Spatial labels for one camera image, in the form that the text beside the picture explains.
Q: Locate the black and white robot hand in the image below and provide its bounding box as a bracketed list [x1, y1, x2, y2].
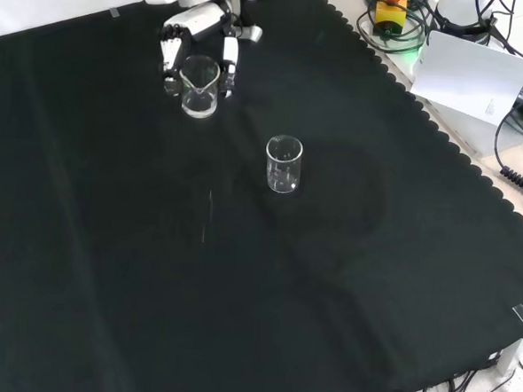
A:
[156, 0, 266, 103]

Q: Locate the wide clear glass beaker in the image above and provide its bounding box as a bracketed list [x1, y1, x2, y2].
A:
[176, 53, 222, 121]

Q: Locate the black looped cable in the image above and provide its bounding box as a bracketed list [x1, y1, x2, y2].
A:
[353, 0, 436, 57]

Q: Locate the pale board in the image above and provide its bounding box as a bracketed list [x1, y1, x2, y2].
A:
[408, 28, 523, 129]

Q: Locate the narrow clear glass beaker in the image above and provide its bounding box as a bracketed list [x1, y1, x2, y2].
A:
[262, 133, 305, 196]

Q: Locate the black coiled cable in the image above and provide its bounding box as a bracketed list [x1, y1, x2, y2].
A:
[490, 98, 523, 209]

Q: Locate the black bench cloth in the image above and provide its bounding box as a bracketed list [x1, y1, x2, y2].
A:
[0, 0, 523, 392]

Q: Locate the yellow stop button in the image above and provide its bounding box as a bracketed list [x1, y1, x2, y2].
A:
[371, 0, 410, 40]

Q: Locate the white round base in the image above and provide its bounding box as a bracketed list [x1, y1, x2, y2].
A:
[430, 0, 497, 47]

